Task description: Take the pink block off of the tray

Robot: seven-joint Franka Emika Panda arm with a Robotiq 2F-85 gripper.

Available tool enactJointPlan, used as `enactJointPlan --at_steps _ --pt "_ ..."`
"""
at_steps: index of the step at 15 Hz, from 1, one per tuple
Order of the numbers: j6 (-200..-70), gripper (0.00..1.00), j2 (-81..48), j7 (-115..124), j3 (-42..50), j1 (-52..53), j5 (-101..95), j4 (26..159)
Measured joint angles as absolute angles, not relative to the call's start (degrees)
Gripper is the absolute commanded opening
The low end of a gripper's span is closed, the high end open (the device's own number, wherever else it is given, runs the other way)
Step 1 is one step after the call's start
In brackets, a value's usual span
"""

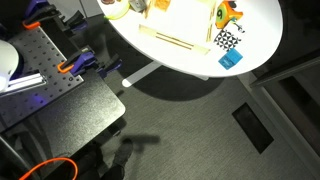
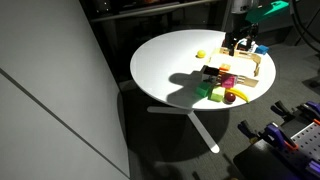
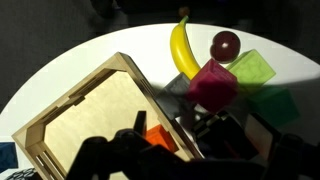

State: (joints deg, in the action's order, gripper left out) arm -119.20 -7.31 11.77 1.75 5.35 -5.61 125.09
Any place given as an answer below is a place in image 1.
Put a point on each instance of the light wooden tray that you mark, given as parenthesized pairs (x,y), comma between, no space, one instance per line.
(186,20)

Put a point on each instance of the blue block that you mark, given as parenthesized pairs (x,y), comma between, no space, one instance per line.
(230,59)

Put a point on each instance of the orange block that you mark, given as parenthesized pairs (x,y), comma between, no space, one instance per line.
(162,4)

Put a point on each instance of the white table base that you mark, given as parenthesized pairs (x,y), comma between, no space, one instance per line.
(140,75)

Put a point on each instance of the gray shoe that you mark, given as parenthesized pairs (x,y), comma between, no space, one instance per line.
(123,153)

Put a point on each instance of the dark gray mounting desk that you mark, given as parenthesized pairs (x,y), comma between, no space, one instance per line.
(83,110)

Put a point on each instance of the orange clamp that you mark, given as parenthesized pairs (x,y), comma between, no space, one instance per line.
(81,62)

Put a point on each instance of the black white triangle cube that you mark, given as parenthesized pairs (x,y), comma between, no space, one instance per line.
(226,39)

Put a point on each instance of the yellow banana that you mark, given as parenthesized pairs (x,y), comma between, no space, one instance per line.
(120,11)

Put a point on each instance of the gray cube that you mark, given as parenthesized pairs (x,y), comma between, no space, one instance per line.
(138,4)

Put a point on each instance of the dark floor vent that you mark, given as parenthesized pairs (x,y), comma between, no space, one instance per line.
(252,127)

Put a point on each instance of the orange number toy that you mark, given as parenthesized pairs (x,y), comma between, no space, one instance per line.
(225,13)

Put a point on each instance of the perforated black breadboard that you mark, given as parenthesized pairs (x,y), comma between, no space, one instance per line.
(40,60)

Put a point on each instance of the purple spring clamp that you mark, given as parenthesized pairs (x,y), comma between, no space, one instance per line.
(40,13)

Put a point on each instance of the aluminium rail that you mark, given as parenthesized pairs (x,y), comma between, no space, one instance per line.
(25,82)

